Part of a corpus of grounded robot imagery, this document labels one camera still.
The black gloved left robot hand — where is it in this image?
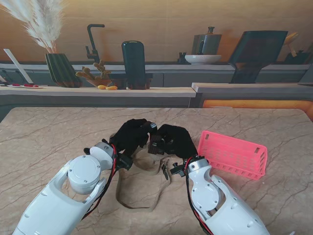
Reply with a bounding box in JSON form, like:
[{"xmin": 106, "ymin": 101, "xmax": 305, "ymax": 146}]
[{"xmin": 109, "ymin": 118, "xmax": 157, "ymax": 157}]

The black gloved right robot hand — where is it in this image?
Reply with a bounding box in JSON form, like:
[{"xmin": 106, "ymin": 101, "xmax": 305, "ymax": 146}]
[{"xmin": 150, "ymin": 124, "xmax": 198, "ymax": 160}]

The beige woven belt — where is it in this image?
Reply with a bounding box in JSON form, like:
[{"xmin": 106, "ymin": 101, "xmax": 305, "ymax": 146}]
[{"xmin": 109, "ymin": 132, "xmax": 173, "ymax": 212}]

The pink plastic mesh basket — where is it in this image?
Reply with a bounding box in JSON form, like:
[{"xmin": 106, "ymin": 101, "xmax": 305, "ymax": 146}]
[{"xmin": 197, "ymin": 130, "xmax": 268, "ymax": 181}]

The light wood counter top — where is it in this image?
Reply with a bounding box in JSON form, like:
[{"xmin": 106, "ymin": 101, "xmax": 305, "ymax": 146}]
[{"xmin": 0, "ymin": 85, "xmax": 197, "ymax": 99}]

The tall dark cylindrical canister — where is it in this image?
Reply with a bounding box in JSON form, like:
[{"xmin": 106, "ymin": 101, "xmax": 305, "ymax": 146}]
[{"xmin": 121, "ymin": 41, "xmax": 147, "ymax": 90}]

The grey stone counter top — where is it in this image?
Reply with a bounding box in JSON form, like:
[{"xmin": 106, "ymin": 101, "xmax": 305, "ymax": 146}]
[{"xmin": 191, "ymin": 82, "xmax": 313, "ymax": 94}]

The white ceramic bowl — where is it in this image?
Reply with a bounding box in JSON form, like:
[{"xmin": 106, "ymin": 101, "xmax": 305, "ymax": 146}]
[{"xmin": 184, "ymin": 54, "xmax": 223, "ymax": 65}]

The dark ribbed vase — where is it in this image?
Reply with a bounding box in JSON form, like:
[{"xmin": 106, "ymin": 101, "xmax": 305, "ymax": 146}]
[{"xmin": 45, "ymin": 53, "xmax": 83, "ymax": 88}]

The black kitchen faucet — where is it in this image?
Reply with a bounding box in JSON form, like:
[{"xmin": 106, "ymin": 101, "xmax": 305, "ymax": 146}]
[{"xmin": 85, "ymin": 23, "xmax": 105, "ymax": 65}]

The grey pot with lid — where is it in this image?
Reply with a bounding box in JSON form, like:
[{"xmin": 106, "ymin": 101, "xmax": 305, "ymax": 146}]
[{"xmin": 191, "ymin": 26, "xmax": 223, "ymax": 55}]

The plate with red food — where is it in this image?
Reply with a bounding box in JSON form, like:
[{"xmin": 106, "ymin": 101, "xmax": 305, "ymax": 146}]
[{"xmin": 7, "ymin": 83, "xmax": 44, "ymax": 89}]

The dark range hood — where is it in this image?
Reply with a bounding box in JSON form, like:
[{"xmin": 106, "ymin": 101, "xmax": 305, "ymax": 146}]
[{"xmin": 228, "ymin": 30, "xmax": 289, "ymax": 84}]

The white leaning board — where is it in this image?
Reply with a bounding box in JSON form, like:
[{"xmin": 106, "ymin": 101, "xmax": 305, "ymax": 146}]
[{"xmin": 3, "ymin": 48, "xmax": 33, "ymax": 84}]

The white pampas grass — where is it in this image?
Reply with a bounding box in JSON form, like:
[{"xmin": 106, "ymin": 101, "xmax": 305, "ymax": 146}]
[{"xmin": 0, "ymin": 0, "xmax": 65, "ymax": 54}]

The dark utensil holder with spoons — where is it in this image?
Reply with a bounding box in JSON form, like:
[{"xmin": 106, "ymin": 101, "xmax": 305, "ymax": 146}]
[{"xmin": 283, "ymin": 31, "xmax": 310, "ymax": 65}]

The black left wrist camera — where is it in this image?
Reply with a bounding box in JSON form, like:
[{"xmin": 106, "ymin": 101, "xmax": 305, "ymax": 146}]
[{"xmin": 117, "ymin": 154, "xmax": 134, "ymax": 171}]

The red black left arm cable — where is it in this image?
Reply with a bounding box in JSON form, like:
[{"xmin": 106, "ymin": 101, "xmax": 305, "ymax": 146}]
[{"xmin": 80, "ymin": 144, "xmax": 119, "ymax": 221}]

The red black arm cable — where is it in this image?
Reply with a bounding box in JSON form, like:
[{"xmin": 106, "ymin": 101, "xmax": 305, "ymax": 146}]
[
  {"xmin": 80, "ymin": 144, "xmax": 119, "ymax": 221},
  {"xmin": 184, "ymin": 159, "xmax": 211, "ymax": 235}
]

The red black right arm cable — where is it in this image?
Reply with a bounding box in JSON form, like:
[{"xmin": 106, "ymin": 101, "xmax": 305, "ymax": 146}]
[{"xmin": 184, "ymin": 159, "xmax": 211, "ymax": 235}]

